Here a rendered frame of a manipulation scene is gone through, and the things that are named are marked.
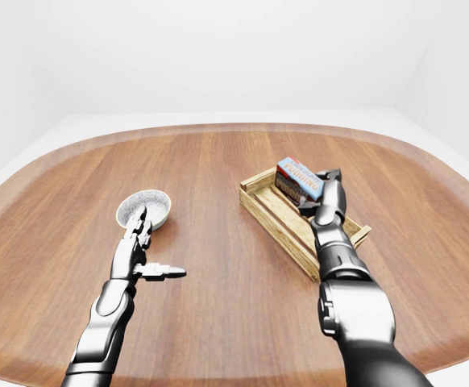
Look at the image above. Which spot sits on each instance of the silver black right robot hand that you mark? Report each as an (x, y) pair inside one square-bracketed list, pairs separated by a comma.
[(333, 201)]

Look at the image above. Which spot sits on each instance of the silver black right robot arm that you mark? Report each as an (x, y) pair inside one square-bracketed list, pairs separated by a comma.
[(351, 306)]

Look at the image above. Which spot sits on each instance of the chocolate pudding box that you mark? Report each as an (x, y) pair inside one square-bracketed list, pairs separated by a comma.
[(299, 183)]

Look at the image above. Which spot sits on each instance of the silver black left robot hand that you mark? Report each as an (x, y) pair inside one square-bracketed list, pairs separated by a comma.
[(125, 258)]

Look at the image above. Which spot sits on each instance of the speckled grey bowl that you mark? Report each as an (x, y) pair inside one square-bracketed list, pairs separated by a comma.
[(148, 205)]

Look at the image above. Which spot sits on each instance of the wooden slat tray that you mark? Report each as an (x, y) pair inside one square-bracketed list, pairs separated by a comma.
[(276, 217)]

